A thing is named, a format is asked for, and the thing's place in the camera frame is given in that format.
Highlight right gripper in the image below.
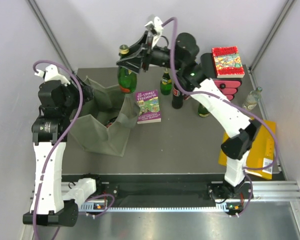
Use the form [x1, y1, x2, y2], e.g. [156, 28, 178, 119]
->
[117, 32, 184, 75]

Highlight green canvas bag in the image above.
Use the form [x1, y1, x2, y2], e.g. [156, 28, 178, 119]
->
[69, 77, 140, 157]

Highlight cola bottle red cap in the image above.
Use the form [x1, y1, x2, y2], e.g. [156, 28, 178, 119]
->
[171, 83, 184, 109]
[105, 117, 117, 128]

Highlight clear green-cap bottle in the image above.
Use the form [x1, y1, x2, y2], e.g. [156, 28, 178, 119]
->
[242, 86, 263, 111]

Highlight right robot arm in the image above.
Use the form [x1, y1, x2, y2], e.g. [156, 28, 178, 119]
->
[116, 31, 261, 199]

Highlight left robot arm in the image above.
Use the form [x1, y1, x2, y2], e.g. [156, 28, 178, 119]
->
[22, 80, 104, 227]

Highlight lying cola bottle red cap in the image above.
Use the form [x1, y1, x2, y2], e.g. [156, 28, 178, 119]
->
[105, 117, 117, 128]

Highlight purple treehouse book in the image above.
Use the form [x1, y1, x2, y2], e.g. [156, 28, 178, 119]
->
[135, 89, 162, 125]

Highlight red comic book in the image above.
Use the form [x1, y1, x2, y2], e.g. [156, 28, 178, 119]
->
[211, 46, 245, 78]

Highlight black pink drawer unit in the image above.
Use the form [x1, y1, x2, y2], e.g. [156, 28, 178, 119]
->
[200, 53, 242, 101]

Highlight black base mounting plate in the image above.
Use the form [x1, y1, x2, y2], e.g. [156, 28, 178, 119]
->
[96, 174, 251, 208]

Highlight yellow folder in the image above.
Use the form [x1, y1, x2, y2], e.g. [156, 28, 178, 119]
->
[218, 120, 276, 180]

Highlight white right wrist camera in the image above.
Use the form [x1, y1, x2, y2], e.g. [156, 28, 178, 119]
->
[144, 15, 164, 37]

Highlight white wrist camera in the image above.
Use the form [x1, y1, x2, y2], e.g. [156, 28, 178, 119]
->
[144, 15, 164, 37]
[34, 64, 71, 86]

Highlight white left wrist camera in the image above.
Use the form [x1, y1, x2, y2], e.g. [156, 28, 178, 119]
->
[34, 64, 71, 86]

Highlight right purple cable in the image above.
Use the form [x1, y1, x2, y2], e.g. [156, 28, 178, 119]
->
[162, 16, 279, 217]

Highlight aluminium frame rail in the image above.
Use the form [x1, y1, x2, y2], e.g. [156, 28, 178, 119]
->
[29, 180, 300, 213]

